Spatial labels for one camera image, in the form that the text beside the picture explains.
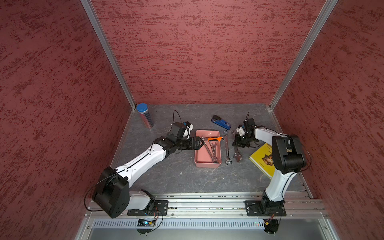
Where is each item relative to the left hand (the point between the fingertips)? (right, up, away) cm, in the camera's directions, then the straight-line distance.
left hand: (196, 146), depth 81 cm
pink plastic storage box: (+8, -8, +11) cm, 16 cm away
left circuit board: (-26, -36, -10) cm, 46 cm away
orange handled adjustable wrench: (+13, +2, +10) cm, 17 cm away
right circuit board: (+36, -36, -11) cm, 52 cm away
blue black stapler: (+16, +14, +28) cm, 35 cm away
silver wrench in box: (+11, -10, +9) cm, 17 cm away
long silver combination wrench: (+20, -12, +11) cm, 26 cm away
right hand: (+25, -3, +17) cm, 30 cm away
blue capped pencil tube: (-34, +21, +11) cm, 42 cm away
